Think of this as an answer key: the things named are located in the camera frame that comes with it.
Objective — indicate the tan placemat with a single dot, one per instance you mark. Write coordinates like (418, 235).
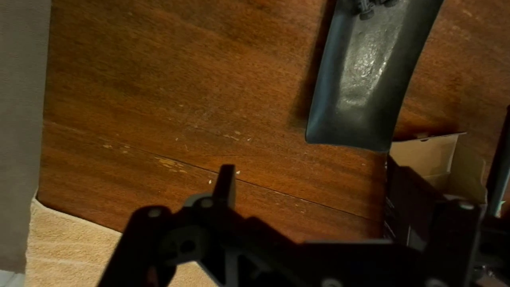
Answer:
(69, 250)

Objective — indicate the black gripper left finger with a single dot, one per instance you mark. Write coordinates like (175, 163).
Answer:
(225, 186)

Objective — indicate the pale cardboard piece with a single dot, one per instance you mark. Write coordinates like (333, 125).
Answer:
(459, 160)

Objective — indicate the long dark brown box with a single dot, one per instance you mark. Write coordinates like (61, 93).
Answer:
(414, 208)

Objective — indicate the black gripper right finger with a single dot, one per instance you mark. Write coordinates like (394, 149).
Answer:
(456, 240)

